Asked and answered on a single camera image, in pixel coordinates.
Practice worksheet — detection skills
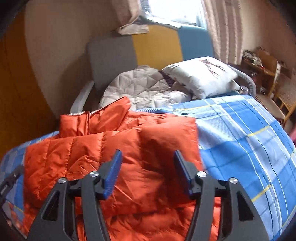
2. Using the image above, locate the orange quilted down jacket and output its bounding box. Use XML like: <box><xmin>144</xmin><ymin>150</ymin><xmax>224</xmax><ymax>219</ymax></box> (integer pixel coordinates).
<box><xmin>23</xmin><ymin>97</ymin><xmax>202</xmax><ymax>240</ymax></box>

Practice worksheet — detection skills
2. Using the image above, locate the blue plaid bed sheet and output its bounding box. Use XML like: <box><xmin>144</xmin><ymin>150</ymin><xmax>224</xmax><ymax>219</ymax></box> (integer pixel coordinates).
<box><xmin>1</xmin><ymin>95</ymin><xmax>295</xmax><ymax>240</ymax></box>

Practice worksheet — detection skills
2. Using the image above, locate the maroon cloth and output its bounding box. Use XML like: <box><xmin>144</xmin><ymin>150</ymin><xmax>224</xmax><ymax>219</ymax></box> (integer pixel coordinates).
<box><xmin>290</xmin><ymin>129</ymin><xmax>296</xmax><ymax>145</ymax></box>

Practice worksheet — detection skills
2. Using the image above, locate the wooden rattan chair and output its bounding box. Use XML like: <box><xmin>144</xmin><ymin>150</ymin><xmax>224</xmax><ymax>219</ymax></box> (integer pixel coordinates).
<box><xmin>256</xmin><ymin>74</ymin><xmax>295</xmax><ymax>127</ymax></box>

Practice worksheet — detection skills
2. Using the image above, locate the white printed pillow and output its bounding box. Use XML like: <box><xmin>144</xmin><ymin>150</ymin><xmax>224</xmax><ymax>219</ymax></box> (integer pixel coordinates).
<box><xmin>162</xmin><ymin>56</ymin><xmax>240</xmax><ymax>99</ymax></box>

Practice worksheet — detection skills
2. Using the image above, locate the cluttered wooden side table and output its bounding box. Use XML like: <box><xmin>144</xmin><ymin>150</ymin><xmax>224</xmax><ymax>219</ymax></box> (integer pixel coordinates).
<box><xmin>241</xmin><ymin>48</ymin><xmax>291</xmax><ymax>97</ymax></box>

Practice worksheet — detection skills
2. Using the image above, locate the grey quilted blanket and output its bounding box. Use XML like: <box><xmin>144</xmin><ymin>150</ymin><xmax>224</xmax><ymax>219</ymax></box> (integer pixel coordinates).
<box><xmin>99</xmin><ymin>65</ymin><xmax>192</xmax><ymax>110</ymax></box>

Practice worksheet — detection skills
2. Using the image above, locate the grey yellow blue headboard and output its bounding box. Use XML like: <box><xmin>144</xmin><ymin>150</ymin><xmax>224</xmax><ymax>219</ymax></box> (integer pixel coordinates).
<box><xmin>87</xmin><ymin>25</ymin><xmax>214</xmax><ymax>94</ymax></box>

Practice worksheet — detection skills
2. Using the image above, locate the pink striped curtain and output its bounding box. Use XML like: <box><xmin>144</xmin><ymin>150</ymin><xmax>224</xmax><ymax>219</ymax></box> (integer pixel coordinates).
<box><xmin>111</xmin><ymin>1</ymin><xmax>243</xmax><ymax>64</ymax></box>

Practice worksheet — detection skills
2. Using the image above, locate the white bed side rail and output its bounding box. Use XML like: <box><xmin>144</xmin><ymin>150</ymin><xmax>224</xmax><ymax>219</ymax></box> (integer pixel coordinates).
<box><xmin>70</xmin><ymin>80</ymin><xmax>94</xmax><ymax>114</ymax></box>

